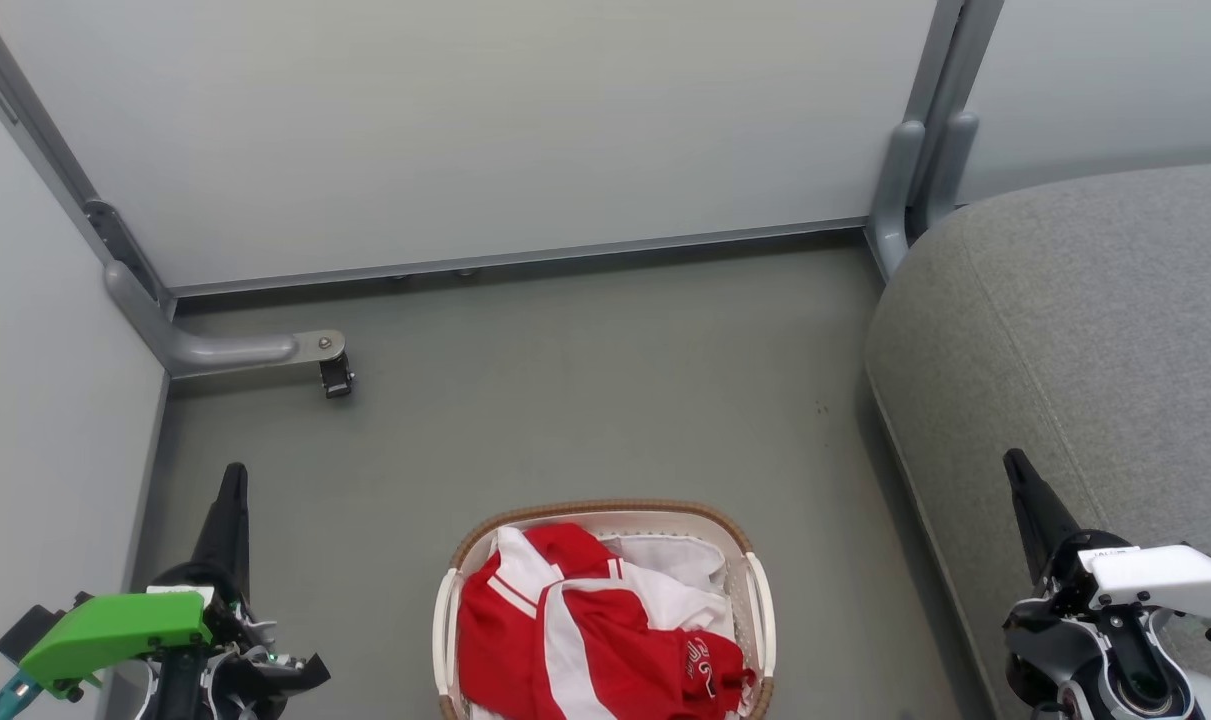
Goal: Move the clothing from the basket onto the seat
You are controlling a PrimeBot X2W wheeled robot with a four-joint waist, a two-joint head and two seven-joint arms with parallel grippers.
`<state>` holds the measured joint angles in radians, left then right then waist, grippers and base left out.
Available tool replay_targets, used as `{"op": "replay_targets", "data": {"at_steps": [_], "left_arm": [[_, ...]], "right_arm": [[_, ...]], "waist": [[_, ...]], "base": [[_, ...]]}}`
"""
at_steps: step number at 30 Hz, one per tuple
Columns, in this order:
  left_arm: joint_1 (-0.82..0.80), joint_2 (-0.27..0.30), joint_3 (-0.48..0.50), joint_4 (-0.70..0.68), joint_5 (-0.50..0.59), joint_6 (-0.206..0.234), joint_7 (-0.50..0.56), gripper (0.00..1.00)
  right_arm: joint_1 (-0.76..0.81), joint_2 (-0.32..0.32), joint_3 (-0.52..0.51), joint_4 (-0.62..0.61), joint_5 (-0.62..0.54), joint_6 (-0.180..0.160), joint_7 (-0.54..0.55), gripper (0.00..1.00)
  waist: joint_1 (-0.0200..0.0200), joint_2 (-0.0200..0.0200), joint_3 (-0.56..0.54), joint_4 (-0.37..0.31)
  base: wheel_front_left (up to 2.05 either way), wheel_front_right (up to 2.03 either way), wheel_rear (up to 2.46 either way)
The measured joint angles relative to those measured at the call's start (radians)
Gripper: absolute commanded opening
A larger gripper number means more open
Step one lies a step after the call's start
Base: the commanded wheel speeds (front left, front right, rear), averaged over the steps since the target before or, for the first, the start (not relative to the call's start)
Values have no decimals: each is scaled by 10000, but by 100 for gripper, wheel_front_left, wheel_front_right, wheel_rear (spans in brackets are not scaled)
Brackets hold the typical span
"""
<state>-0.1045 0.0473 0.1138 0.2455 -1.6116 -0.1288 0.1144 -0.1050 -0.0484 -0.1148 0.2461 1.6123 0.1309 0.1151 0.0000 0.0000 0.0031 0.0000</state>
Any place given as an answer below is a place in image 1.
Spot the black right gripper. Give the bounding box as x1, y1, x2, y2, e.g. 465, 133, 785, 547
1003, 448, 1168, 663

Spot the grey partition corner post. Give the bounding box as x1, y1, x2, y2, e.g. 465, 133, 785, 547
0, 0, 178, 321

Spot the grey partition foot leg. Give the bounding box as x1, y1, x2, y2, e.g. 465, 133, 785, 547
104, 260, 347, 381

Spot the red and white jersey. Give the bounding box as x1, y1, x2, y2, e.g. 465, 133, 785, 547
456, 521, 757, 720

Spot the grey partition bottom rail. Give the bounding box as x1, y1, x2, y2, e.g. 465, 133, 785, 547
169, 217, 868, 298

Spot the grey double partition post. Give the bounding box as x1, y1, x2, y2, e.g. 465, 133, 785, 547
905, 0, 1006, 136

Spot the grey fabric sofa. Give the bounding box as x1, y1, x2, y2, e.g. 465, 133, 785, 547
864, 160, 1211, 720

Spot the white laundry basket brown rim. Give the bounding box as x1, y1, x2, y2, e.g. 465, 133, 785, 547
432, 499, 777, 720

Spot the white garment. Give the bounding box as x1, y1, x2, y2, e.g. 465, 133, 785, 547
603, 533, 738, 641

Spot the grey rounded partition leg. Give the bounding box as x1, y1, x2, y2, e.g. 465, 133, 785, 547
913, 110, 982, 238
868, 119, 928, 282

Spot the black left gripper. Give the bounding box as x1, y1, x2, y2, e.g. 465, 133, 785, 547
150, 461, 332, 720

